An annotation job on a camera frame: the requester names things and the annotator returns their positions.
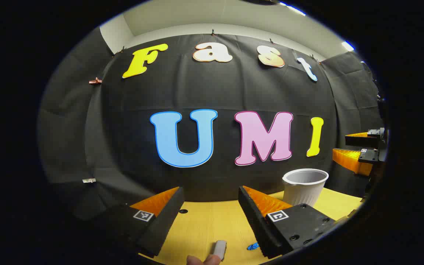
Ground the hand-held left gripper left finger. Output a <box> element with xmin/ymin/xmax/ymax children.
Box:
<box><xmin>98</xmin><ymin>187</ymin><xmax>185</xmax><ymax>258</ymax></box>

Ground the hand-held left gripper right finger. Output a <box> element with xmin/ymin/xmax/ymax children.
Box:
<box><xmin>238</xmin><ymin>185</ymin><xmax>336</xmax><ymax>259</ymax></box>

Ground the white ribbed garbage bin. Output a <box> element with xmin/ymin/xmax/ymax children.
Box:
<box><xmin>282</xmin><ymin>169</ymin><xmax>329</xmax><ymax>207</ymax></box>

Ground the yellow wooden desktop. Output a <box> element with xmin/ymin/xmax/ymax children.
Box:
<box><xmin>138</xmin><ymin>187</ymin><xmax>363</xmax><ymax>265</ymax></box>

